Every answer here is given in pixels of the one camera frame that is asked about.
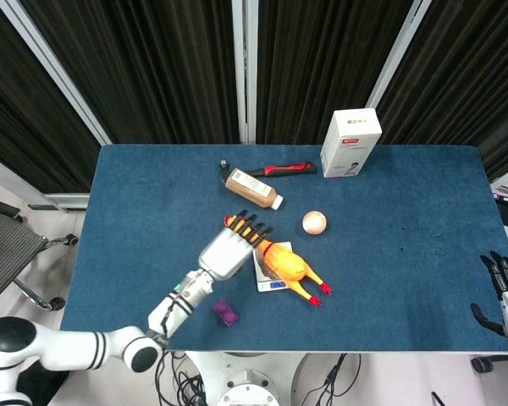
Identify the beige ball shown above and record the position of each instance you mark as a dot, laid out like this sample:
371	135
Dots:
314	222

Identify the white carton box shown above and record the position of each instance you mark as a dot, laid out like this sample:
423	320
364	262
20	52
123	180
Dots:
349	146

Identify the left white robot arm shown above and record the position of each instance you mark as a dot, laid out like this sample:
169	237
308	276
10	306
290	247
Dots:
110	338

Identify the black mesh office chair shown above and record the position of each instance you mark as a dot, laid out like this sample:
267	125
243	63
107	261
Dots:
8	249

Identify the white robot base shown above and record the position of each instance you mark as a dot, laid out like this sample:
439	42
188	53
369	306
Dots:
247	380

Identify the purple toy brick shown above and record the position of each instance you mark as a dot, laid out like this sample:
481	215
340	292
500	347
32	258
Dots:
226	314

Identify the brown drink bottle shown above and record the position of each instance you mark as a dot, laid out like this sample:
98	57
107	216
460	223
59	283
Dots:
254	188

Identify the blue table mat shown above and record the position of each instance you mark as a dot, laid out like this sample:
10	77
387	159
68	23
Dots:
385	275

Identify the white digital scale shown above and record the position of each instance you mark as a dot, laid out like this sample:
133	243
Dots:
271	279

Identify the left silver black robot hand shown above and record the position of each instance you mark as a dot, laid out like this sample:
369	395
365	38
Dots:
228	256

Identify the yellow rubber chicken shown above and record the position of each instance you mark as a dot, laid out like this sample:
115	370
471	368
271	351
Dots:
290	264

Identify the black office chair wheel base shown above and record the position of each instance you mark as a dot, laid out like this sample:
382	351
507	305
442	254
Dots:
491	363

